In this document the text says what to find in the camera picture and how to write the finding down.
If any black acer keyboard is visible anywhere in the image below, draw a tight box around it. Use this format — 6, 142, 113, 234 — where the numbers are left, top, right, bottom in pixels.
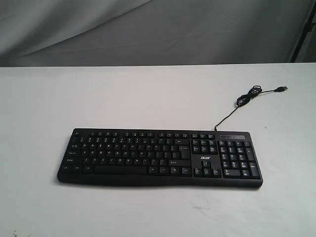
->
57, 128, 263, 188

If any grey backdrop cloth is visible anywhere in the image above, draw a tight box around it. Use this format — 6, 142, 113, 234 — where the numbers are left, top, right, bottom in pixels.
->
0, 0, 314, 67

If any black tripod stand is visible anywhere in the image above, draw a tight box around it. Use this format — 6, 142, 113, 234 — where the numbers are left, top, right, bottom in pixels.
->
290, 1, 316, 63

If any black usb cable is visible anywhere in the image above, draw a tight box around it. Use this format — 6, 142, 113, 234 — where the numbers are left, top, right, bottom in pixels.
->
213, 85, 289, 131

